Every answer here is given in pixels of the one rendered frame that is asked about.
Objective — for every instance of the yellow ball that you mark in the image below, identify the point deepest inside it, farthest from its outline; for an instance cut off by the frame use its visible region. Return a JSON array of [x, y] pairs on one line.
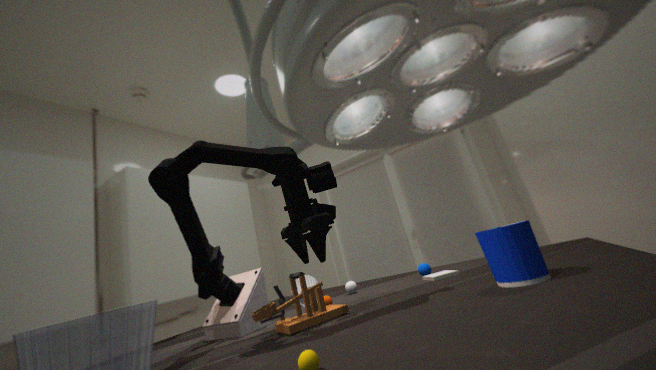
[[308, 360]]

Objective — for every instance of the blue ball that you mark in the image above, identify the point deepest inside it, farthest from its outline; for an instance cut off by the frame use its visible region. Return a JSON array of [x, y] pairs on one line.
[[424, 269]]

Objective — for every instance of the white ball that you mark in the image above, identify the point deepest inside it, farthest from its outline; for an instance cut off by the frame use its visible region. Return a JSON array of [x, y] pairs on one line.
[[351, 287]]

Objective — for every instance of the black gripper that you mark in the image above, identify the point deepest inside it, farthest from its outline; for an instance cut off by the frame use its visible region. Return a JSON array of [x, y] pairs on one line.
[[302, 220]]

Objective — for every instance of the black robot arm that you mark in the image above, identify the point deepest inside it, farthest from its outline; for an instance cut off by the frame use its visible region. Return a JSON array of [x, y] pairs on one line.
[[170, 181]]

